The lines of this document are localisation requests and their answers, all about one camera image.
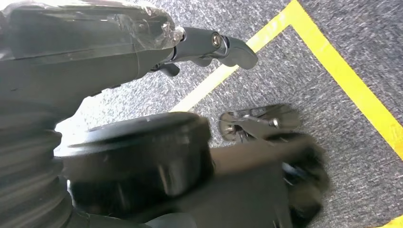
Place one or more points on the black robot foot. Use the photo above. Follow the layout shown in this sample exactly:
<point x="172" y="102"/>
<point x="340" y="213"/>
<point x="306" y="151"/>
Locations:
<point x="252" y="124"/>

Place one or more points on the yellow floor tape square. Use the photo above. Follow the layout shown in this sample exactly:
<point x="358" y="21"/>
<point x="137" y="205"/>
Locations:
<point x="346" y="75"/>

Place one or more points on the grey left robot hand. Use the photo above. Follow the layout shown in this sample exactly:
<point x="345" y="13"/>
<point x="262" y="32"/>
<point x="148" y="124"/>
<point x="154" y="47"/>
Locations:
<point x="78" y="63"/>

